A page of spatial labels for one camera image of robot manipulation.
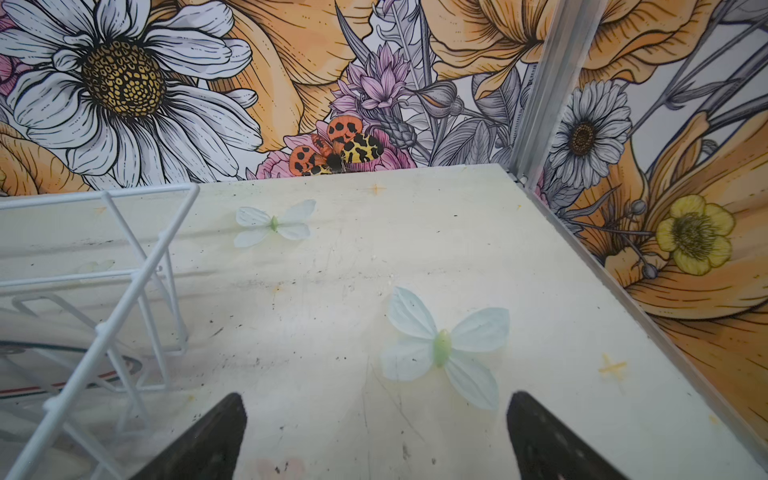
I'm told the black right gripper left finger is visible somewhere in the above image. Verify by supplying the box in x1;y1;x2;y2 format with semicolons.
132;392;247;480

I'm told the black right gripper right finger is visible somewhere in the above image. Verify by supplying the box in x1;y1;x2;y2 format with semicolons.
506;391;627;480

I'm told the plate with red characters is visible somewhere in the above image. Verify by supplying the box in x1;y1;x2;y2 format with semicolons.
1;343;144;401

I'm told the white wire dish rack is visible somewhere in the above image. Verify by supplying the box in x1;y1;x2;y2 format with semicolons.
1;183;200;479

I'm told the aluminium corner post right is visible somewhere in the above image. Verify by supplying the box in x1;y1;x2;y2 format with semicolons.
510;1;607;193

